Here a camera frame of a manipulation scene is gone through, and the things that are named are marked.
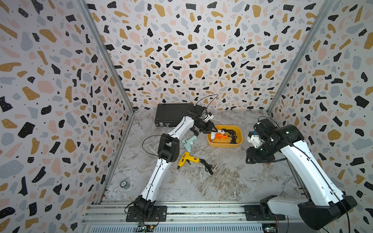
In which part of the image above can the mint green hot glue gun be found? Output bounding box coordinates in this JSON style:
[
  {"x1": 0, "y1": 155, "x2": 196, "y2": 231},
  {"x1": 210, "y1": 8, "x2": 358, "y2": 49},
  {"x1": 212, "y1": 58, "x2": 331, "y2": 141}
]
[{"x1": 182, "y1": 136, "x2": 197, "y2": 153}]

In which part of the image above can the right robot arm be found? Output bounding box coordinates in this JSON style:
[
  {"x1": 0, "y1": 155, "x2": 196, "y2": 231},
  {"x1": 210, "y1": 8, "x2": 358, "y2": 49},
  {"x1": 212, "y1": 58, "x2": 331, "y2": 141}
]
[{"x1": 246, "y1": 118, "x2": 357, "y2": 230}]

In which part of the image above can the white hot glue gun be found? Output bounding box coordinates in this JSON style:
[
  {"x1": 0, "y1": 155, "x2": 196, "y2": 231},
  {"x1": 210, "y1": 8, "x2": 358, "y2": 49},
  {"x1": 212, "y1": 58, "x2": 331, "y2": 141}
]
[{"x1": 210, "y1": 130, "x2": 228, "y2": 142}]

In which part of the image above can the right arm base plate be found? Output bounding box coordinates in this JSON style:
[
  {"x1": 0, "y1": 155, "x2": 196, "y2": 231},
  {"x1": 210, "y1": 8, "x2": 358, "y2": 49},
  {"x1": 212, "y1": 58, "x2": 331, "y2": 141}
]
[{"x1": 244, "y1": 204, "x2": 286, "y2": 221}]

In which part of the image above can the yellow plastic storage box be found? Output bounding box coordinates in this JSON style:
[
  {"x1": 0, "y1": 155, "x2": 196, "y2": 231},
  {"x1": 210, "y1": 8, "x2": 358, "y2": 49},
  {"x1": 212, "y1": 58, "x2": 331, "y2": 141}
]
[{"x1": 207, "y1": 125, "x2": 243, "y2": 148}]

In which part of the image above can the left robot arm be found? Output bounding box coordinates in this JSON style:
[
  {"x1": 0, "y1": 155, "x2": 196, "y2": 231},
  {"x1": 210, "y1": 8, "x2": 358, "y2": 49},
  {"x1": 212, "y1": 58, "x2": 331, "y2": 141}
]
[{"x1": 134, "y1": 104, "x2": 218, "y2": 219}]

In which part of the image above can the aluminium mounting rail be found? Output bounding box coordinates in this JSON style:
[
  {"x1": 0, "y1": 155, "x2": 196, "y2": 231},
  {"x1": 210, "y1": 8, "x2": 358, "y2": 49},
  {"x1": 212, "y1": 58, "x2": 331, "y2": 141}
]
[{"x1": 81, "y1": 202, "x2": 314, "y2": 233}]

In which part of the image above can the orange hot glue gun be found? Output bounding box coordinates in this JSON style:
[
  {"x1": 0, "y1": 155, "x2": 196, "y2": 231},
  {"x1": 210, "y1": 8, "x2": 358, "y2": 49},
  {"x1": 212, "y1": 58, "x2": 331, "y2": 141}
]
[{"x1": 210, "y1": 129, "x2": 238, "y2": 144}]

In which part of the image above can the black briefcase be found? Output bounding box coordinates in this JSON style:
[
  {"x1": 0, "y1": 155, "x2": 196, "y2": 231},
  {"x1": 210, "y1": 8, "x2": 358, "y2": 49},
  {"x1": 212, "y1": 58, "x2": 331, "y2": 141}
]
[{"x1": 154, "y1": 103, "x2": 194, "y2": 128}]

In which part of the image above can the yellow hot glue gun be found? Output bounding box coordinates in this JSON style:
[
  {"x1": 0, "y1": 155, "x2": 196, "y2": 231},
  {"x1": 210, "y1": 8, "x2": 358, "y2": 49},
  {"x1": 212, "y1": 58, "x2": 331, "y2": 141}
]
[{"x1": 177, "y1": 152, "x2": 214, "y2": 175}]

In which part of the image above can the round metal floor disc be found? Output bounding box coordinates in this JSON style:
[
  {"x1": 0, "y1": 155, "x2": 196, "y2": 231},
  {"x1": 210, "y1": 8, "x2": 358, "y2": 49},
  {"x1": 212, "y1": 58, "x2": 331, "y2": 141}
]
[{"x1": 119, "y1": 180, "x2": 130, "y2": 190}]

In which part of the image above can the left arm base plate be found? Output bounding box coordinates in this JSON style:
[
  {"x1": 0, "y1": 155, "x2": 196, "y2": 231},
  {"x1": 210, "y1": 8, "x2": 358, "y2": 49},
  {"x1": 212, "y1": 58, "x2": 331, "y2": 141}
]
[{"x1": 126, "y1": 205, "x2": 168, "y2": 222}]

